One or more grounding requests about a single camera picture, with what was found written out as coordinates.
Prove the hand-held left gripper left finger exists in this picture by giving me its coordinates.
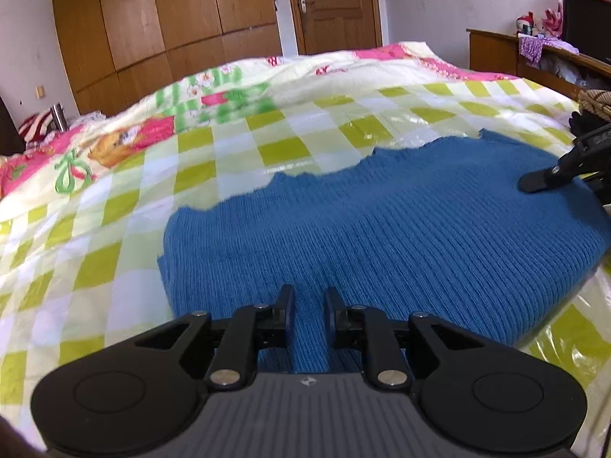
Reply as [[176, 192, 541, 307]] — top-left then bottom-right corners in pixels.
[[135, 285, 295, 388]]

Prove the small toy figure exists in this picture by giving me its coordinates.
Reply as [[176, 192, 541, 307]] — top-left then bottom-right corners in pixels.
[[517, 11, 539, 37]]

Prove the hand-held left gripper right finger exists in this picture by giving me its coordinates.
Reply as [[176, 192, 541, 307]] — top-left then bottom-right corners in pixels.
[[325, 287, 479, 390]]

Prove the red white striped cloth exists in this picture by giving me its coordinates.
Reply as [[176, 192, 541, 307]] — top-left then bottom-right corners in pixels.
[[18, 109, 63, 147]]

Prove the green checked plastic sheet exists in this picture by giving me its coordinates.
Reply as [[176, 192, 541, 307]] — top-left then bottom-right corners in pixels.
[[0, 79, 611, 458]]

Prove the purple cloth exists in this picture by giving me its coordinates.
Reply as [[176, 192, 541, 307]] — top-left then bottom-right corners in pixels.
[[519, 35, 579, 68]]

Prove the dark television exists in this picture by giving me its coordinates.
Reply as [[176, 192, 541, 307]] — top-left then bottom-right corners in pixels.
[[562, 0, 611, 64]]

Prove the wooden wardrobe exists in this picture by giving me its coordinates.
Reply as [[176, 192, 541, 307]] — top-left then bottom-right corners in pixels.
[[49, 0, 283, 118]]

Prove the wooden side cabinet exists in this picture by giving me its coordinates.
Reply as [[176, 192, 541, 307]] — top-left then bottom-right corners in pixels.
[[467, 29, 611, 102]]

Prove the pink cartoon print quilt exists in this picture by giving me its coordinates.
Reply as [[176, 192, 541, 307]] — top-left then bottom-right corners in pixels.
[[0, 40, 519, 223]]

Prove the dark wooden headboard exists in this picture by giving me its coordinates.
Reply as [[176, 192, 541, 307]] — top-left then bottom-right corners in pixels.
[[0, 95, 26, 156]]

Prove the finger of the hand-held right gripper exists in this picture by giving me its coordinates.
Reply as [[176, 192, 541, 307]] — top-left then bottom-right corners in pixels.
[[519, 124, 611, 194]]

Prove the person's right hand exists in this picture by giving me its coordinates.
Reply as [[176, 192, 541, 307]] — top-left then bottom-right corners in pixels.
[[570, 111, 603, 138]]

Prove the wooden door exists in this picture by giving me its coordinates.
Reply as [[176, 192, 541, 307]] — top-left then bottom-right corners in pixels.
[[284, 0, 385, 55]]

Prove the blue knit sweater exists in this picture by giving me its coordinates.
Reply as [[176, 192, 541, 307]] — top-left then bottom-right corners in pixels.
[[157, 129, 611, 375]]

